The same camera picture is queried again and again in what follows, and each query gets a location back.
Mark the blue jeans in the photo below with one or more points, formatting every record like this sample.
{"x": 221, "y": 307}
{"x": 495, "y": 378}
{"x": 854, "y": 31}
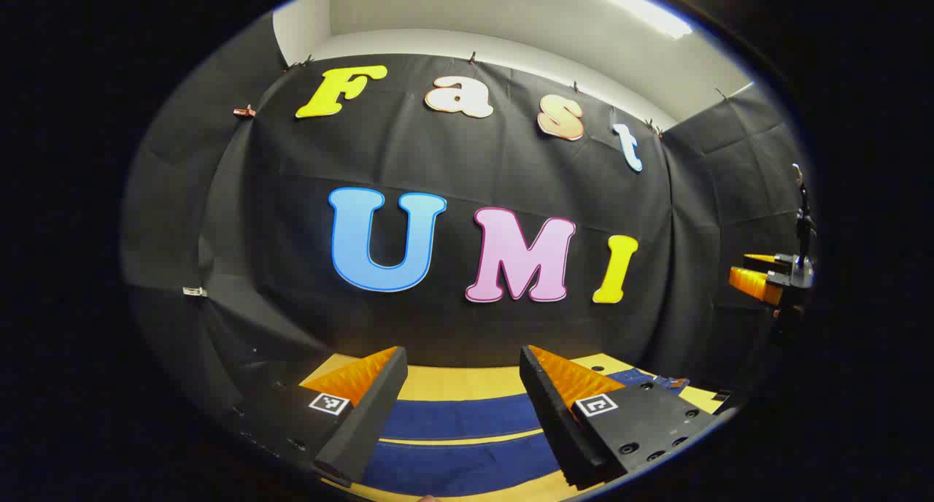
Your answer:
{"x": 467, "y": 418}

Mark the white backdrop clip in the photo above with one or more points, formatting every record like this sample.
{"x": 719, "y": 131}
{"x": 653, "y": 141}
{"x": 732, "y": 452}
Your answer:
{"x": 194, "y": 292}

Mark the black backdrop cloth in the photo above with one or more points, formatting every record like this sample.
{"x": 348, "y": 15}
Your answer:
{"x": 438, "y": 159}

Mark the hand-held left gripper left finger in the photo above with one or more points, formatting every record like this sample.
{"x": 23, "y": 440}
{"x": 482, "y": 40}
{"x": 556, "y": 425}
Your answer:
{"x": 368, "y": 414}

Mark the orange backdrop clip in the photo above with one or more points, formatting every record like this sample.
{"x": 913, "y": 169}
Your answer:
{"x": 246, "y": 112}

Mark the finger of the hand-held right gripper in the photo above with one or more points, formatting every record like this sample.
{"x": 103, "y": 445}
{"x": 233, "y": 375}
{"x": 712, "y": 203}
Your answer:
{"x": 770, "y": 261}
{"x": 755, "y": 284}

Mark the ceiling light strip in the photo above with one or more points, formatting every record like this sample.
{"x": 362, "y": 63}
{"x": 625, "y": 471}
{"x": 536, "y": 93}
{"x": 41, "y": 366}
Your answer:
{"x": 635, "y": 6}

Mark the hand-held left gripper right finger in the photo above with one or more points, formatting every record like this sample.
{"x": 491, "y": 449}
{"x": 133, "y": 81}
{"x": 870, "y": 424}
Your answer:
{"x": 558, "y": 422}

